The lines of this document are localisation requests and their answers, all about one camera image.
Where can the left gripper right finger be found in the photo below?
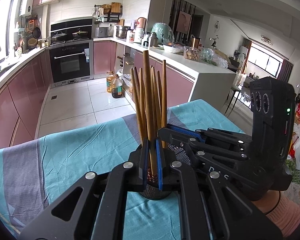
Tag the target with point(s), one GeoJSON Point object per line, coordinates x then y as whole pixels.
{"type": "Point", "coordinates": [209, 206]}

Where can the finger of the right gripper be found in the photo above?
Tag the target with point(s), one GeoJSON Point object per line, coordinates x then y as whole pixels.
{"type": "Point", "coordinates": [204, 156]}
{"type": "Point", "coordinates": [216, 137]}

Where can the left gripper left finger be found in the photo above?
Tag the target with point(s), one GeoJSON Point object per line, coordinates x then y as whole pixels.
{"type": "Point", "coordinates": [94, 206]}

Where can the pink sleeve right forearm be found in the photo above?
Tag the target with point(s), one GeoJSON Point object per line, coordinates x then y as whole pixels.
{"type": "Point", "coordinates": [285, 215]}

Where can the teal kitchen appliance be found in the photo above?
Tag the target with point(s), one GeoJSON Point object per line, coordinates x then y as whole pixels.
{"type": "Point", "coordinates": [164, 33]}

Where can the pink kitchen cabinets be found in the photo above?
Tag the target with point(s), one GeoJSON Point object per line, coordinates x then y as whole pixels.
{"type": "Point", "coordinates": [30, 109]}

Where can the right hand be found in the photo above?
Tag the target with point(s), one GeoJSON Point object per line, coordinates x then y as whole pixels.
{"type": "Point", "coordinates": [268, 202]}

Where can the black mesh utensil holder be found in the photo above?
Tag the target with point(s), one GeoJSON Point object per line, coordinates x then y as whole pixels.
{"type": "Point", "coordinates": [153, 193]}

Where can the oil bottle on floor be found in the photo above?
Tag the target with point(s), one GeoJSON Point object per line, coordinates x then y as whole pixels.
{"type": "Point", "coordinates": [116, 87]}

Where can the steel stock pot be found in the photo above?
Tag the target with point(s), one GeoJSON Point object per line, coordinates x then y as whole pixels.
{"type": "Point", "coordinates": [121, 31]}

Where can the black built-in oven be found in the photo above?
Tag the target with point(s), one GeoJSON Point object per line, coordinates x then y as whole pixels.
{"type": "Point", "coordinates": [71, 51]}

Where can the white water heater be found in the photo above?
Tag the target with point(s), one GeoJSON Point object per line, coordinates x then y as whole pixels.
{"type": "Point", "coordinates": [25, 8]}

